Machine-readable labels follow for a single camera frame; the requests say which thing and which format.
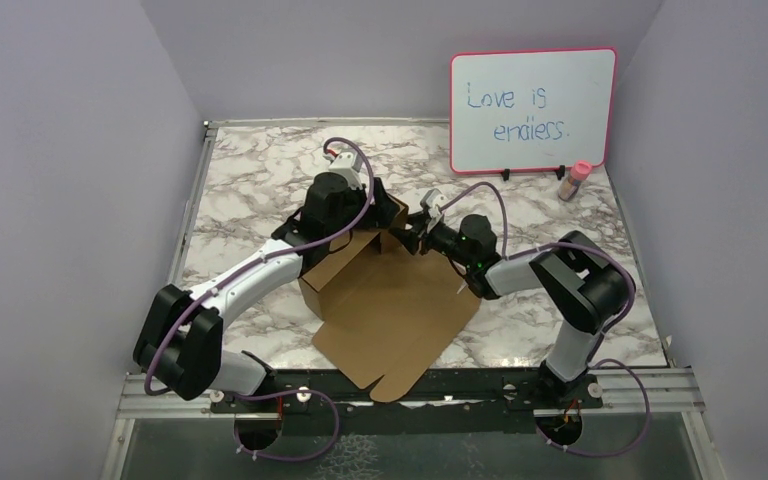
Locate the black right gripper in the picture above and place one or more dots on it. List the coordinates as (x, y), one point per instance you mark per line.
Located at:
(410, 236)

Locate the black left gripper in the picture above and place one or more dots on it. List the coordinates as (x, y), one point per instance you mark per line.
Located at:
(378, 213)

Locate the brown cardboard box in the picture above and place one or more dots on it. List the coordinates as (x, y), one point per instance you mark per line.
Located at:
(387, 315)

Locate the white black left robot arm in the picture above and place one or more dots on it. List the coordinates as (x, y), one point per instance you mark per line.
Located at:
(181, 341)

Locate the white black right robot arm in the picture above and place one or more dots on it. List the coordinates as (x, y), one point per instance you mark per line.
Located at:
(589, 288)

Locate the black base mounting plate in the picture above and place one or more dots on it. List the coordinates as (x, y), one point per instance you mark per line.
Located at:
(448, 400)

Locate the pink lidded marker jar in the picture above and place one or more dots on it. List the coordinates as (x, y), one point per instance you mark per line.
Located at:
(576, 176)

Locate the pink framed whiteboard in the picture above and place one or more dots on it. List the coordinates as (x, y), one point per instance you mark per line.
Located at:
(530, 111)

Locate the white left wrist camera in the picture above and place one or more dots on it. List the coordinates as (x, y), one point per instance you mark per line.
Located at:
(347, 165)

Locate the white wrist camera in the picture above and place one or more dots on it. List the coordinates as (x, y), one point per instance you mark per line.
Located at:
(432, 204)
(347, 165)

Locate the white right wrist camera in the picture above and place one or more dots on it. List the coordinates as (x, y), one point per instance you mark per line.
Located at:
(432, 204)

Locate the aluminium front frame rail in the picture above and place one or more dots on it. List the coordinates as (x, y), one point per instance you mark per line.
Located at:
(651, 426)

